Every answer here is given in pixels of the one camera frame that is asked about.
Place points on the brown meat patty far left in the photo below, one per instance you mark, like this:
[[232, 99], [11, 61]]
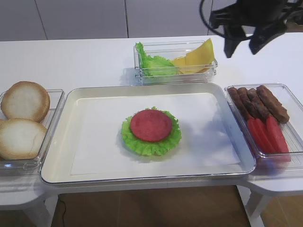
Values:
[[238, 103]]

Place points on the bun half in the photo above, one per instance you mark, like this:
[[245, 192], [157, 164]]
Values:
[[26, 100], [21, 139]]

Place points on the brown meat patty far right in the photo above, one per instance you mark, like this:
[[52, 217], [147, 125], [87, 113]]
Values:
[[272, 104]]

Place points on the front right bun half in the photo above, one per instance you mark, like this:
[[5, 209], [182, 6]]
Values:
[[21, 139]]

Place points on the clear lettuce cheese container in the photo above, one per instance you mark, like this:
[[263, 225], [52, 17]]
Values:
[[170, 51]]

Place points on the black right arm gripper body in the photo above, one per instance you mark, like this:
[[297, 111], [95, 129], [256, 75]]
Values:
[[255, 13]]

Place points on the clear meat tomato container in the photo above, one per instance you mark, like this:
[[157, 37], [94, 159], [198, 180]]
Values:
[[292, 130]]

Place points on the white serving tray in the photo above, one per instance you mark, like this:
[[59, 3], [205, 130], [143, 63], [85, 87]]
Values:
[[58, 162]]

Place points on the back bun half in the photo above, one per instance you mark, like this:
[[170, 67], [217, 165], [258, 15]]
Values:
[[26, 100]]

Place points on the white paper tray liner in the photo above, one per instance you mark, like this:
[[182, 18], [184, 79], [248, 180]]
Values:
[[206, 145]]

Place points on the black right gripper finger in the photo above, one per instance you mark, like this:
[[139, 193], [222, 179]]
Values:
[[234, 34], [265, 34]]

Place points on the flat yellow cheese slices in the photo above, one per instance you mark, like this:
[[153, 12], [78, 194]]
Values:
[[183, 68]]

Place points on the brown meat patty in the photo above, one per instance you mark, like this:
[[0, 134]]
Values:
[[272, 104], [238, 103], [260, 107], [247, 103]]

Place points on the green lettuce leaf in container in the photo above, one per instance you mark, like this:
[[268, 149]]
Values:
[[156, 65]]

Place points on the clear plastic bun container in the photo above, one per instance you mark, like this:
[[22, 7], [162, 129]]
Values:
[[32, 166]]

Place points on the green lettuce leaf on tray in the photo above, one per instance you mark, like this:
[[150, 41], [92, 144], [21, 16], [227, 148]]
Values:
[[144, 148]]

